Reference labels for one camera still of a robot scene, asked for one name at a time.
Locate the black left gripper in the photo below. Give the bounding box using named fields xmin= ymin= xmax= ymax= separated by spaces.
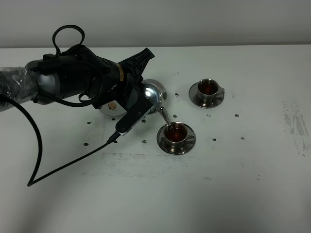
xmin=37 ymin=45 xmax=155 ymax=108

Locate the stainless steel teapot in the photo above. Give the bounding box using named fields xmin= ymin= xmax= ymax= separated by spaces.
xmin=140 ymin=79 xmax=174 ymax=133

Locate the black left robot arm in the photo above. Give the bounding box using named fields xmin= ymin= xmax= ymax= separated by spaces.
xmin=0 ymin=44 xmax=154 ymax=116

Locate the round steel teapot saucer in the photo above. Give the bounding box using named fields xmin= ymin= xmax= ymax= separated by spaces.
xmin=99 ymin=100 xmax=127 ymax=117

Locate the far stainless steel teacup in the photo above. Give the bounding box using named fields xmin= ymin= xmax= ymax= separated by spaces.
xmin=197 ymin=79 xmax=225 ymax=101

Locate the stainless steel teacup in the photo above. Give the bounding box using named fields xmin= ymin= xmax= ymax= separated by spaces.
xmin=163 ymin=122 xmax=195 ymax=147
xmin=197 ymin=79 xmax=225 ymax=101

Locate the far stainless steel saucer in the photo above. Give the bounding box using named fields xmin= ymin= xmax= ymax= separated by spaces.
xmin=189 ymin=82 xmax=225 ymax=109

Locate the stainless steel saucer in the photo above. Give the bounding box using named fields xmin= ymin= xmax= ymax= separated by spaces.
xmin=156 ymin=125 xmax=196 ymax=155
xmin=189 ymin=82 xmax=225 ymax=109

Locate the near stainless steel teacup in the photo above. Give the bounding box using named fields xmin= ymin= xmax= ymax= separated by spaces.
xmin=163 ymin=122 xmax=195 ymax=147

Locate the near stainless steel saucer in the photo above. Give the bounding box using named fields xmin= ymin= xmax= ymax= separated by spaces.
xmin=156 ymin=125 xmax=196 ymax=155

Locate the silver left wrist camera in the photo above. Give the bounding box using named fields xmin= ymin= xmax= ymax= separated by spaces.
xmin=116 ymin=86 xmax=153 ymax=134

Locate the black left camera cable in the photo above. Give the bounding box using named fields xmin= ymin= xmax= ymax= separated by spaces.
xmin=0 ymin=24 xmax=121 ymax=187

